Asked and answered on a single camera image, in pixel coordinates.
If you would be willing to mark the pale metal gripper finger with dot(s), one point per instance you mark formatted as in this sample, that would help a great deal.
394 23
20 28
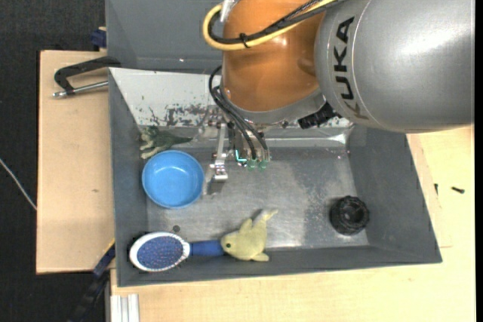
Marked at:
211 184
222 173

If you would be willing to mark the blue bowl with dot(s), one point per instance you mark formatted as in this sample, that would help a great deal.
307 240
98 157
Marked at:
173 179

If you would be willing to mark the green toy dinosaur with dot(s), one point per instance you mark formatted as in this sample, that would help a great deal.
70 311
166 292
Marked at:
160 141

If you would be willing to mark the yellow plush fish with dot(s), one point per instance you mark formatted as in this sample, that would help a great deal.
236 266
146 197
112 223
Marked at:
247 239

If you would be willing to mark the grey metal bin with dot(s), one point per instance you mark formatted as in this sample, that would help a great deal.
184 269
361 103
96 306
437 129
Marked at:
287 196

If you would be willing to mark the blue and white hairbrush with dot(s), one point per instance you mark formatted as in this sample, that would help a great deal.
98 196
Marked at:
160 252

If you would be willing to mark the black ribbed plastic cap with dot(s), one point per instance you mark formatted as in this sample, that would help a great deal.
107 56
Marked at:
349 215

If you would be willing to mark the small black screw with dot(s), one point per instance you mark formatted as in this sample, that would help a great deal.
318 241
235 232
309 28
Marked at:
458 190

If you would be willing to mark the black cylinder on white bracket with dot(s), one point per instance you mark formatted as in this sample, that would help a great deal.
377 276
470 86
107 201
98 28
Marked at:
315 117

